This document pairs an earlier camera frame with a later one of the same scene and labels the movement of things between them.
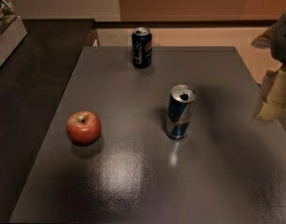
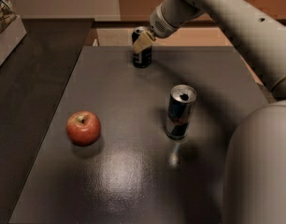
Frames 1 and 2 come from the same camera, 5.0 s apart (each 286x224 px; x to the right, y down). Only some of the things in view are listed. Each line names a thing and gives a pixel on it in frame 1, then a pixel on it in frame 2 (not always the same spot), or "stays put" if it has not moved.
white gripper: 283,44 -> 162,24
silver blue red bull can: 180,107 stays put
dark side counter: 28,89 stays put
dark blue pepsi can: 142,48 stays put
